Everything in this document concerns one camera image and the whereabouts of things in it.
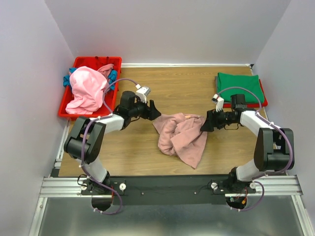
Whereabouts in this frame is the blue t-shirt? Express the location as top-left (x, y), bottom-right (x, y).
top-left (63, 68), bottom-right (118, 87)

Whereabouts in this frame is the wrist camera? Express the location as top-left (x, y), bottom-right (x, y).
top-left (212, 93), bottom-right (224, 112)
top-left (135, 84), bottom-right (151, 103)

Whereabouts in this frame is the dusty pink printed t-shirt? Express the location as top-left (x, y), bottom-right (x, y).
top-left (153, 113), bottom-right (207, 169)

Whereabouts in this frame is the coral pink t-shirt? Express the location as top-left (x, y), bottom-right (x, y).
top-left (97, 63), bottom-right (114, 79)

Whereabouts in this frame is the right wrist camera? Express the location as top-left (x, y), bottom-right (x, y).
top-left (212, 93), bottom-right (224, 112)

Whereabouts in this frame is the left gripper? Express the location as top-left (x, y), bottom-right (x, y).
top-left (129, 96), bottom-right (162, 121)

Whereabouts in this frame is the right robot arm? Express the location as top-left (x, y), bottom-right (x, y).
top-left (200, 94), bottom-right (294, 194)

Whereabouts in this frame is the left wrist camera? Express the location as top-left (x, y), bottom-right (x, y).
top-left (135, 84), bottom-right (151, 103)

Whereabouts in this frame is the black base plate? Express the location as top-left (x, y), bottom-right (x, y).
top-left (79, 175), bottom-right (256, 209)

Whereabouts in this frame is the aluminium frame rail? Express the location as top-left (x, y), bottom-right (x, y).
top-left (31, 119), bottom-right (315, 236)

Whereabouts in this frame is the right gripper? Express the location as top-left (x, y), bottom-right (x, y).
top-left (199, 107), bottom-right (236, 132)

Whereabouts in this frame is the green folded t-shirt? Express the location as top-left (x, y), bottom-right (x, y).
top-left (217, 72), bottom-right (265, 104)

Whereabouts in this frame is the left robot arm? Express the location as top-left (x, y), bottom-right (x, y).
top-left (63, 91), bottom-right (161, 194)

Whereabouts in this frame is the light pink t-shirt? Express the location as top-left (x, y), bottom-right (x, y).
top-left (65, 66), bottom-right (109, 115)

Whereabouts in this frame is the red folded t-shirt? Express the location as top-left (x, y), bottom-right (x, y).
top-left (218, 79), bottom-right (268, 108)

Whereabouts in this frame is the grey folded t-shirt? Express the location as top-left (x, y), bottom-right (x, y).
top-left (215, 76), bottom-right (219, 92)

